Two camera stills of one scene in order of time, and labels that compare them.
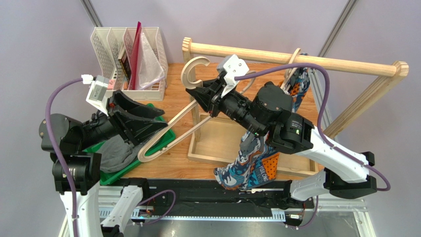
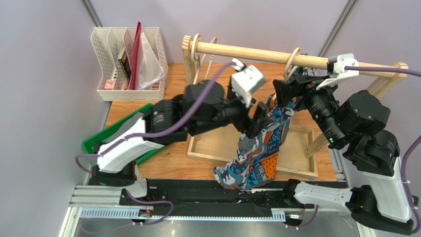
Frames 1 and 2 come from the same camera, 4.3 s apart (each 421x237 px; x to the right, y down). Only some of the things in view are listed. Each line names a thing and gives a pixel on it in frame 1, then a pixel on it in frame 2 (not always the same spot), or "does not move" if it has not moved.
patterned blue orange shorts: (259, 157) does not move
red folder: (132, 82) does not move
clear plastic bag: (149, 70) does not move
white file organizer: (133, 59) does not move
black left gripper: (134, 115) → (251, 127)
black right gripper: (214, 99) → (303, 91)
